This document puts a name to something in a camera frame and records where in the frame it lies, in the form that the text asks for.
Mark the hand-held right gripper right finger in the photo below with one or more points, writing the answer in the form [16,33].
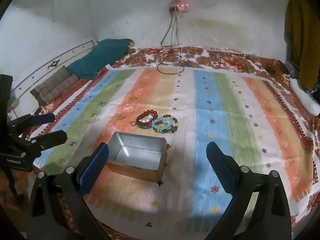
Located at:
[220,165]

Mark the green bangle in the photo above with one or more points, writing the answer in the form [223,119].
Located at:
[142,128]

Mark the striped pastel mat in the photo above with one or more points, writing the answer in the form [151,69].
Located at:
[212,105]

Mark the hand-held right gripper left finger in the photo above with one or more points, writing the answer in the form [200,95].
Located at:
[93,170]

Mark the teal pillow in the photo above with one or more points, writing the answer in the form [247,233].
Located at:
[100,55]

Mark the small black object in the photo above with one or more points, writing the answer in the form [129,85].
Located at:
[270,69]

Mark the white rolled cloth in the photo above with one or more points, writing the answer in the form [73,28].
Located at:
[305,97]

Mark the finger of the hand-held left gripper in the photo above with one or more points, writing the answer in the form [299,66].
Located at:
[42,118]
[55,136]

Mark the white bed headboard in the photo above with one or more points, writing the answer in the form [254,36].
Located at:
[37,62]

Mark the grey box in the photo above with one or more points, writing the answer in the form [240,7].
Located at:
[291,70]

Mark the brown quilted cushion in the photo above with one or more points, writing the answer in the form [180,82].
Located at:
[55,85]

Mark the yellow hanging cloth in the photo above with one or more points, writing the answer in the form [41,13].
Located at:
[300,30]

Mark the power strip with red lights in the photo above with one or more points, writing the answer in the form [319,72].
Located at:
[178,7]

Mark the rectangular metal tin box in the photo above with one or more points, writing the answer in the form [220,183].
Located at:
[140,155]

